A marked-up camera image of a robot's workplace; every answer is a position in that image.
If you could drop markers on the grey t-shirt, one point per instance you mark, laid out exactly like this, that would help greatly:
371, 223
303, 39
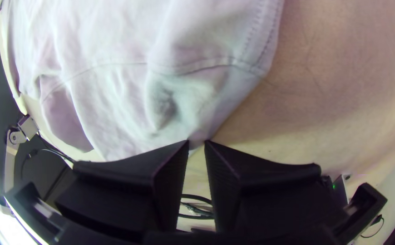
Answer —
115, 68

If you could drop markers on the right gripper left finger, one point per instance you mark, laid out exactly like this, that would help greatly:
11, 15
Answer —
126, 190

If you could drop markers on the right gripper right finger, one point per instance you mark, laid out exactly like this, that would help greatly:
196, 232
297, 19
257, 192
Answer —
269, 197

